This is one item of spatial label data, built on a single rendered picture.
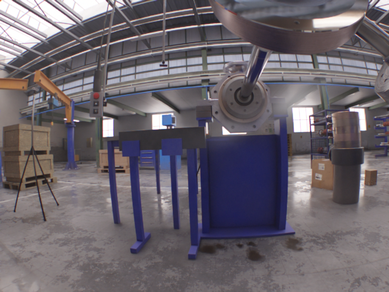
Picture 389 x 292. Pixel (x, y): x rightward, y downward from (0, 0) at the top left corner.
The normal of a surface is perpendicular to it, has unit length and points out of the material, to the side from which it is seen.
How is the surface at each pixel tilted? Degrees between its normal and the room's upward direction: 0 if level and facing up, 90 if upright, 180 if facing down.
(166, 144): 90
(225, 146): 90
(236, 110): 90
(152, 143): 90
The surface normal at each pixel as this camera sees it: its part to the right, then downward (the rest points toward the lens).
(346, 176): -0.77, 0.03
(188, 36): -0.17, 0.00
